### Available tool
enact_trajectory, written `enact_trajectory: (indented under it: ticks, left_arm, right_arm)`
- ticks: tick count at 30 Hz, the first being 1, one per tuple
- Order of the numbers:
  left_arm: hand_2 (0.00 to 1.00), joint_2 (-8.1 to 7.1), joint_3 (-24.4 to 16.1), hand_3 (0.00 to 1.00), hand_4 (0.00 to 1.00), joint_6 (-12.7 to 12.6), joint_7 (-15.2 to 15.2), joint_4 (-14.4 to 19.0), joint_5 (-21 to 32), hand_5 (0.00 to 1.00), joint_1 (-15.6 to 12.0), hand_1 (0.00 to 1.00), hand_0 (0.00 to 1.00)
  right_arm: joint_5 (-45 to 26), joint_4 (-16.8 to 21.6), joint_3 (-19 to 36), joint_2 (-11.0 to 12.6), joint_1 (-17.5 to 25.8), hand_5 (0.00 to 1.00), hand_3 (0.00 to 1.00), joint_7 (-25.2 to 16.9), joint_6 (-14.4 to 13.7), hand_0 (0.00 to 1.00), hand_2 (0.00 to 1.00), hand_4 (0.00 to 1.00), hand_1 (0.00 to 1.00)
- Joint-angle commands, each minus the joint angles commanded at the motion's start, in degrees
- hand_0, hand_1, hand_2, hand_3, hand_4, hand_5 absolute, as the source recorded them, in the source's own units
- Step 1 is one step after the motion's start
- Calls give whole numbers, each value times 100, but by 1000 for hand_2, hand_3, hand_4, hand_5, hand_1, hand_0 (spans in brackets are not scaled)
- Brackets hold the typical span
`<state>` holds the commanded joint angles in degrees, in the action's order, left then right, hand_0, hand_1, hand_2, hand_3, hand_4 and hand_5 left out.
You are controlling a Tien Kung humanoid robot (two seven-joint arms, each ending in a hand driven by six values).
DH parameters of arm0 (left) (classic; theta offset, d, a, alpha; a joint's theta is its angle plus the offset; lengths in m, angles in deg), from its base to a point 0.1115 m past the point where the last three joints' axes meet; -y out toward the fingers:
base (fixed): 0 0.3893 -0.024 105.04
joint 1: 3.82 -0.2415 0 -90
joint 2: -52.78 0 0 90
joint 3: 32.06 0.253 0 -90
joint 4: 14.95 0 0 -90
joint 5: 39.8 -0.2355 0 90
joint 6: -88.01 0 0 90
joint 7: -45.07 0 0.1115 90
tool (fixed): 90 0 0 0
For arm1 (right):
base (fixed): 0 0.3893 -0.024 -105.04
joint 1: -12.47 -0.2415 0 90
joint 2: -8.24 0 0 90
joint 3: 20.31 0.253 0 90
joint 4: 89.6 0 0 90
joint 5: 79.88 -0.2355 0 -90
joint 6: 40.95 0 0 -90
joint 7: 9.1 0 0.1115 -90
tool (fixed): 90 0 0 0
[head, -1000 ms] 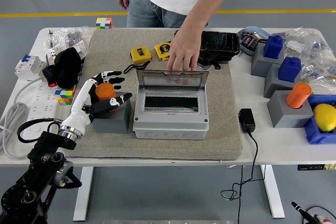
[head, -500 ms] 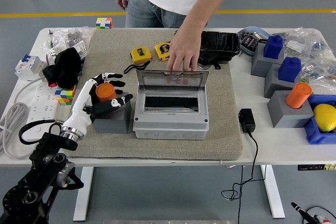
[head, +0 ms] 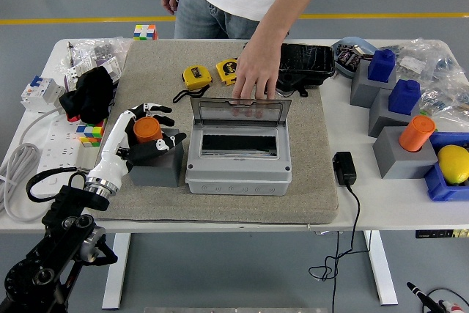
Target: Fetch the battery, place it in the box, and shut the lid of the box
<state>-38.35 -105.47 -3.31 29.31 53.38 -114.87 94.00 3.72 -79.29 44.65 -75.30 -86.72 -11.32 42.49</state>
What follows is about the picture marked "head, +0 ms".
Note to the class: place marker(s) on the blue bottle-shaped block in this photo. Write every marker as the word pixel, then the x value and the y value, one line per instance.
pixel 381 65
pixel 403 98

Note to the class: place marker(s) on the white table leg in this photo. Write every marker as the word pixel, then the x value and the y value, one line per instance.
pixel 381 269
pixel 117 272

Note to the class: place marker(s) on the black cloth pouch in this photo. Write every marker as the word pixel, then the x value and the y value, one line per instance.
pixel 91 96

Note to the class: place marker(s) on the person's left hand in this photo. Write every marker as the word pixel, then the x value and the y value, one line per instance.
pixel 258 67

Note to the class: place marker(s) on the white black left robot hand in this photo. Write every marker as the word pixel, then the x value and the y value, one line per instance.
pixel 113 137

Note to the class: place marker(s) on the grey-brown table mat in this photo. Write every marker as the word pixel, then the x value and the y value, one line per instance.
pixel 146 71

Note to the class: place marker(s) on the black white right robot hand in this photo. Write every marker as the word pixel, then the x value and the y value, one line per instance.
pixel 419 292

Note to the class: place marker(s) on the smoky transparent box lid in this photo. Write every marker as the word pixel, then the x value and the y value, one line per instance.
pixel 220 113

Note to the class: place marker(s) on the black table control panel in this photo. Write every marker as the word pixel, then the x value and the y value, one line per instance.
pixel 432 234

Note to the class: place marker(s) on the blue plastic bin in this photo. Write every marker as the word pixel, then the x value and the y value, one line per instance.
pixel 445 192

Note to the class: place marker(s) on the light blue bowl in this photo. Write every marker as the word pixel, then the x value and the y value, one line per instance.
pixel 353 39

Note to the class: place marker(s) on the clear bags of small parts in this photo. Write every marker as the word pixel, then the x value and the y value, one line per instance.
pixel 439 71
pixel 110 47

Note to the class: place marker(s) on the yellow lemon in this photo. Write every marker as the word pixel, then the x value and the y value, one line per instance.
pixel 454 164

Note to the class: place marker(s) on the grey plastic block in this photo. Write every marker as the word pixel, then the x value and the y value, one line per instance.
pixel 381 118
pixel 362 91

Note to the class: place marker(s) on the white power strip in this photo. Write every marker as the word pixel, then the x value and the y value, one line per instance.
pixel 55 151

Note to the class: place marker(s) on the black power adapter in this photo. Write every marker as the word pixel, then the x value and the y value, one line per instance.
pixel 344 168

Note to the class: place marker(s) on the dark snack packets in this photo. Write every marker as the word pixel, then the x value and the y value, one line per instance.
pixel 348 57

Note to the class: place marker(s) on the person's left forearm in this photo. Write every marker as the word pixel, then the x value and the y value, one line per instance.
pixel 286 12

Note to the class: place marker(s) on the orange cylinder battery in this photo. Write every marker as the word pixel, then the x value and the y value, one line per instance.
pixel 416 135
pixel 146 131

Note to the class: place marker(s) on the grey plastic junction box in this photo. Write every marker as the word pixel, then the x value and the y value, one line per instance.
pixel 238 177

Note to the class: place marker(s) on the black plastic tray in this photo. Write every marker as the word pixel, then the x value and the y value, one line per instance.
pixel 308 60

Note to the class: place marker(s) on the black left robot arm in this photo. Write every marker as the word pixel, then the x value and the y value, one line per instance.
pixel 66 225

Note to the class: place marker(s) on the colourful puzzle cube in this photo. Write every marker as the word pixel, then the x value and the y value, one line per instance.
pixel 144 31
pixel 91 131

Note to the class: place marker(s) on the small metal tool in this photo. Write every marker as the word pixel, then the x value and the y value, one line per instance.
pixel 69 54

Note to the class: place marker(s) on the grey block with round hole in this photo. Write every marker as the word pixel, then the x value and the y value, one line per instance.
pixel 157 173
pixel 399 164

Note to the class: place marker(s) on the white blue circuit breaker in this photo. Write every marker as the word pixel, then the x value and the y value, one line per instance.
pixel 36 93

